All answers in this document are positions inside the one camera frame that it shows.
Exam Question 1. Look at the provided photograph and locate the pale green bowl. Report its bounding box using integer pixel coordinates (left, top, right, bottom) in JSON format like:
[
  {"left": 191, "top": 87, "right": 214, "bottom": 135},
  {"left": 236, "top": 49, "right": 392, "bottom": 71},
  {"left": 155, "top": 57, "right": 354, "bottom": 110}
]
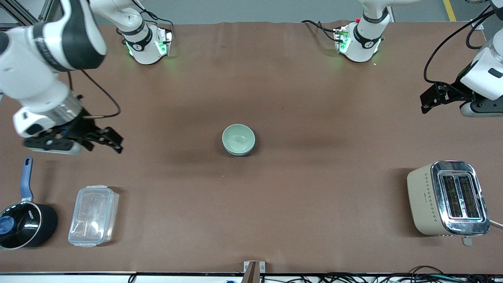
[{"left": 222, "top": 124, "right": 256, "bottom": 154}]

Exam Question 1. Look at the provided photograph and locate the blue bowl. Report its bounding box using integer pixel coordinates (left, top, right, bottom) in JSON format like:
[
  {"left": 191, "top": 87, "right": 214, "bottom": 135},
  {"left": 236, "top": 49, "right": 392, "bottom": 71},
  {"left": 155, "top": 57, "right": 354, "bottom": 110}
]
[{"left": 224, "top": 147, "right": 254, "bottom": 157}]

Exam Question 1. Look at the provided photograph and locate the clear plastic food container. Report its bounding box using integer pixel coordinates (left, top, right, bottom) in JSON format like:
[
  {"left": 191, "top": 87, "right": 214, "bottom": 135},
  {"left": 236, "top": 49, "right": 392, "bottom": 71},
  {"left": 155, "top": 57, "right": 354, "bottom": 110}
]
[{"left": 68, "top": 185, "right": 120, "bottom": 248}]

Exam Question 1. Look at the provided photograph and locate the beige chrome toaster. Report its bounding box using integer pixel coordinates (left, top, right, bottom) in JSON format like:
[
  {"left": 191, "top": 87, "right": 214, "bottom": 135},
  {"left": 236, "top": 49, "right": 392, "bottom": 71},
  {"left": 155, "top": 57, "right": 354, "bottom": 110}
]
[{"left": 407, "top": 160, "right": 491, "bottom": 247}]

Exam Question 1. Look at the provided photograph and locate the metal base connector plate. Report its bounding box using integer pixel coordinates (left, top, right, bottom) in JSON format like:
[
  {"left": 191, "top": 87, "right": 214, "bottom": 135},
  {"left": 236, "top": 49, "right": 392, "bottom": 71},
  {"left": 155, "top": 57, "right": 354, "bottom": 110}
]
[
  {"left": 156, "top": 28, "right": 174, "bottom": 56},
  {"left": 334, "top": 25, "right": 350, "bottom": 54}
]

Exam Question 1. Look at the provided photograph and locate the glass lid blue knob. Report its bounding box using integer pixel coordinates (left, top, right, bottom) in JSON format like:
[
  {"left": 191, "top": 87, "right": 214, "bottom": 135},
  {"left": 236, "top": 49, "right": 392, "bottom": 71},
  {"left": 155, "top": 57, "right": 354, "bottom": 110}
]
[{"left": 0, "top": 201, "right": 42, "bottom": 250}]

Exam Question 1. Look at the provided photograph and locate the brown table cover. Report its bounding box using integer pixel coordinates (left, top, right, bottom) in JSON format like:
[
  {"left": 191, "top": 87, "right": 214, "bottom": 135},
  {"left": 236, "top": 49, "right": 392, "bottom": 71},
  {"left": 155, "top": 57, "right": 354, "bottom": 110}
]
[{"left": 0, "top": 20, "right": 503, "bottom": 274}]

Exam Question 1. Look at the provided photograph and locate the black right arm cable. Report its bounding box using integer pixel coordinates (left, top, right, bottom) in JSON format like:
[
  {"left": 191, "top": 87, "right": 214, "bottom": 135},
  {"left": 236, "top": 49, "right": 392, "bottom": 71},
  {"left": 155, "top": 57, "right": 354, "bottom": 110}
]
[{"left": 68, "top": 69, "right": 121, "bottom": 119}]

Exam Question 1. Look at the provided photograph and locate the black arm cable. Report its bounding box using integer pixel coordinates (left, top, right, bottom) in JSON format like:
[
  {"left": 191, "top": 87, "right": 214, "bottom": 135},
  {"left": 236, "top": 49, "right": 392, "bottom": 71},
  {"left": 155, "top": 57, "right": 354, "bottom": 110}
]
[
  {"left": 424, "top": 10, "right": 496, "bottom": 85},
  {"left": 68, "top": 69, "right": 121, "bottom": 119}
]

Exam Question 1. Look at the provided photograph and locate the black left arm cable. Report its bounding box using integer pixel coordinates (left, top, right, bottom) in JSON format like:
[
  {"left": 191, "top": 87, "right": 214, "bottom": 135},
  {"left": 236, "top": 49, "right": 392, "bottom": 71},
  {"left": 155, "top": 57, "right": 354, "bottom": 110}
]
[{"left": 424, "top": 10, "right": 496, "bottom": 85}]

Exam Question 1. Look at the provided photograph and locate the black looped cable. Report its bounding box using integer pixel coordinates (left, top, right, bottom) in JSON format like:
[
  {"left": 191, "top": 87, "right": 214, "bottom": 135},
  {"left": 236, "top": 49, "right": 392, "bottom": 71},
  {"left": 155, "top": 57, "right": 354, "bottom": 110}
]
[{"left": 466, "top": 18, "right": 496, "bottom": 50}]

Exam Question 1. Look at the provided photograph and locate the black saucepan blue handle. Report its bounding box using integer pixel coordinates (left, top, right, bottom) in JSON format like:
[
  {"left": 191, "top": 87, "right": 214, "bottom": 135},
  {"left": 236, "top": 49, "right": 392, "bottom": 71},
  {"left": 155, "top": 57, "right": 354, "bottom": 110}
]
[{"left": 0, "top": 157, "right": 59, "bottom": 250}]

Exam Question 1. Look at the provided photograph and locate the black base cable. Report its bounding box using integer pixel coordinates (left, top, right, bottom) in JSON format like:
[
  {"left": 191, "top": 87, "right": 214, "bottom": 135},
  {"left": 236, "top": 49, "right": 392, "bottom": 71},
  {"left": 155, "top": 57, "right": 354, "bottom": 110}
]
[{"left": 301, "top": 20, "right": 339, "bottom": 42}]

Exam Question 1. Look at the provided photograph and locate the black floor cable bundle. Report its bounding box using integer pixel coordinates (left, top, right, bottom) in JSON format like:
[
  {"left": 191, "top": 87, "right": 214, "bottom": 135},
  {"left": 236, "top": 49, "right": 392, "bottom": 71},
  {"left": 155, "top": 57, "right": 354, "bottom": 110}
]
[{"left": 259, "top": 266, "right": 503, "bottom": 283}]

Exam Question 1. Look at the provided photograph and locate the metal table edge bracket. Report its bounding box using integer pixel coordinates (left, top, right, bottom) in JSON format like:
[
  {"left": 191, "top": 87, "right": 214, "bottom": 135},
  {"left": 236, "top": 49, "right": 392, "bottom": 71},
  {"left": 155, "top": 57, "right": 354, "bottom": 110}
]
[{"left": 243, "top": 261, "right": 266, "bottom": 283}]

